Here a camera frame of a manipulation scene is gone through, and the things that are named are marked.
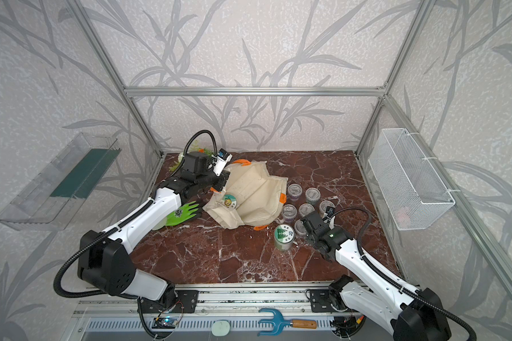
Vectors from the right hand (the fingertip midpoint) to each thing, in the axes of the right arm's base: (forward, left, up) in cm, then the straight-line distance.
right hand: (318, 233), depth 83 cm
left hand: (+19, +35, +16) cm, 43 cm away
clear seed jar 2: (+12, +4, -1) cm, 12 cm away
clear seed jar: (+10, +11, -1) cm, 15 cm away
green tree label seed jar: (-1, +14, +2) cm, 14 cm away
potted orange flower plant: (+40, +55, +9) cm, 69 cm away
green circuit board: (-28, +55, -7) cm, 62 cm away
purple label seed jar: (+20, +8, -1) cm, 22 cm away
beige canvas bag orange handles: (+21, +28, -5) cm, 35 cm away
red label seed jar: (+14, -5, -2) cm, 15 cm away
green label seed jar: (+19, 0, -1) cm, 19 cm away
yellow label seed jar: (+14, +36, +2) cm, 39 cm away
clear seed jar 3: (+3, +7, -1) cm, 7 cm away
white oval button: (-30, +35, -3) cm, 46 cm away
